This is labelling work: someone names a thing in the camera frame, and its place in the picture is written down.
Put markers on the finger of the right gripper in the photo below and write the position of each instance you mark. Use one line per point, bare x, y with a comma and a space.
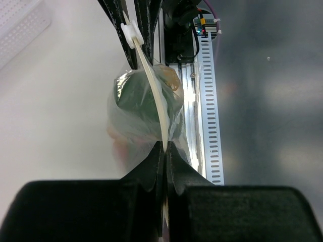
114, 10
147, 13

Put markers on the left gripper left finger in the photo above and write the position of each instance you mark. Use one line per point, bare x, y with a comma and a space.
127, 209

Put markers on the aluminium mounting rail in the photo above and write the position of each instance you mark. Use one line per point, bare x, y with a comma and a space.
178, 49

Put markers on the green fake lime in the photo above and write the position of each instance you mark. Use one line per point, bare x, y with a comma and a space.
134, 98

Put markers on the white plastic basket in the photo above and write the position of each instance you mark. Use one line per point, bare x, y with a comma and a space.
21, 22

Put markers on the slotted grey cable duct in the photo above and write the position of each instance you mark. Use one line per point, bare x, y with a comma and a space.
209, 149

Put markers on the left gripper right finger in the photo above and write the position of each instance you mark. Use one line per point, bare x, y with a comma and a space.
201, 211

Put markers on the clear zip top bag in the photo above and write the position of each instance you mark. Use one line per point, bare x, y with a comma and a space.
131, 146

